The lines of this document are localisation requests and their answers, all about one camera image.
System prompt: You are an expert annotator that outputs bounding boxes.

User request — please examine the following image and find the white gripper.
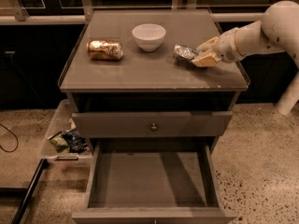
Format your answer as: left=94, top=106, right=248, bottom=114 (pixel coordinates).
left=192, top=28, right=244, bottom=67

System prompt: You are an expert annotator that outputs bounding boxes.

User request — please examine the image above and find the silver blue redbull can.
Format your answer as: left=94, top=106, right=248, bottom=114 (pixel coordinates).
left=173, top=44, right=199, bottom=62

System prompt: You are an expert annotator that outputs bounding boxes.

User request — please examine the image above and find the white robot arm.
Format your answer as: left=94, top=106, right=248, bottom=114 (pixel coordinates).
left=192, top=1, right=299, bottom=68

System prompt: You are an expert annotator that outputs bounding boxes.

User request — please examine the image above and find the grey top drawer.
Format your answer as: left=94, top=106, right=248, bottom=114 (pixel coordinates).
left=72, top=111, right=233, bottom=138

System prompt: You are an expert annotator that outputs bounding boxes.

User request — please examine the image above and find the grey wooden drawer cabinet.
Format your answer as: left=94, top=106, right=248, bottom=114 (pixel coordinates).
left=57, top=9, right=250, bottom=224

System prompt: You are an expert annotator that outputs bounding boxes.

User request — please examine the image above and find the round brass drawer knob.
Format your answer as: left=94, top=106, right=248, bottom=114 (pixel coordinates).
left=150, top=123, right=158, bottom=132

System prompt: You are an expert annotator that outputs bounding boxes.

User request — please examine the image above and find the gold soda can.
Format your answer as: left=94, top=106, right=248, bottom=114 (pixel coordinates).
left=86, top=39, right=123, bottom=61

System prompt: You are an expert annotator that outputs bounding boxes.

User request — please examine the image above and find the open grey middle drawer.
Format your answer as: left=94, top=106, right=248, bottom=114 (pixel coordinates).
left=72, top=140, right=235, bottom=224

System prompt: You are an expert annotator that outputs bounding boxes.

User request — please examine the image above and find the white ceramic bowl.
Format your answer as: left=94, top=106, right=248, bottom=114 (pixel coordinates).
left=132, top=23, right=166, bottom=52

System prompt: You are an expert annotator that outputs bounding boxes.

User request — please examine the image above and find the dark blue snack bag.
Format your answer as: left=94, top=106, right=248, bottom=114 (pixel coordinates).
left=62, top=128, right=89, bottom=153

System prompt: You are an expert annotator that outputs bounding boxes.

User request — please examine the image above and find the green snack bag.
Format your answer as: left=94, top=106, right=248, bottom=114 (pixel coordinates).
left=49, top=133, right=69, bottom=153

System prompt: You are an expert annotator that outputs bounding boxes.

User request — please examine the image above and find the clear plastic storage bin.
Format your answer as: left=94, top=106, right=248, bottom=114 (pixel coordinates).
left=41, top=99, right=93, bottom=168

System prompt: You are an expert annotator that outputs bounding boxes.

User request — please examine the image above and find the metal window railing frame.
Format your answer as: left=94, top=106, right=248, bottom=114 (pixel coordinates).
left=0, top=0, right=299, bottom=25

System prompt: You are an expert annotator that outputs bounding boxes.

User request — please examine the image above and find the black floor cable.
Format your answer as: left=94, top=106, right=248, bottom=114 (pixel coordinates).
left=0, top=123, right=20, bottom=153

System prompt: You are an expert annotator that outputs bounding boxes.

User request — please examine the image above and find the black metal floor frame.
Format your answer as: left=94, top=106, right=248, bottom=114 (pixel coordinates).
left=0, top=159, right=49, bottom=224

